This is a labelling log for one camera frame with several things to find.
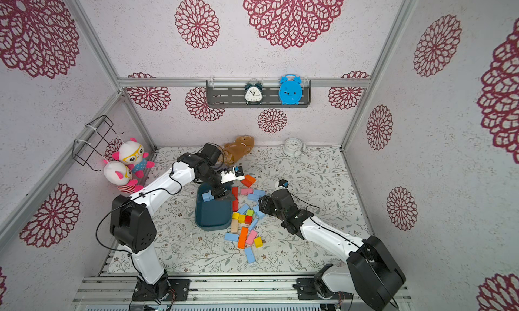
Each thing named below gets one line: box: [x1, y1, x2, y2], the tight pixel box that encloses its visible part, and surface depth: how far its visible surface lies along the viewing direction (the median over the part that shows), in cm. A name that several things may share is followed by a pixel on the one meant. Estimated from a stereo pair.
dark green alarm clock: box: [244, 82, 264, 107], surface depth 92 cm
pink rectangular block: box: [240, 187, 254, 195], surface depth 102 cm
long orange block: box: [237, 227, 249, 249], surface depth 87 cm
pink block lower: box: [245, 229, 258, 246], surface depth 88 cm
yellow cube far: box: [254, 236, 264, 249], surface depth 85 cm
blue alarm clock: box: [278, 73, 304, 106], surface depth 91 cm
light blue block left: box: [224, 232, 240, 243], surface depth 89 cm
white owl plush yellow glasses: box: [112, 137, 155, 180], surface depth 96 cm
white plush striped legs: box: [103, 158, 144, 195], surface depth 87 cm
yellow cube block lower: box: [237, 213, 246, 224], surface depth 92 cm
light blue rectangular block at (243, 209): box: [237, 203, 250, 215], surface depth 95 cm
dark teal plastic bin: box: [194, 182, 233, 231], surface depth 94 cm
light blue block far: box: [244, 246, 257, 264], surface depth 83 cm
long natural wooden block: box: [231, 219, 239, 234], surface depth 90 cm
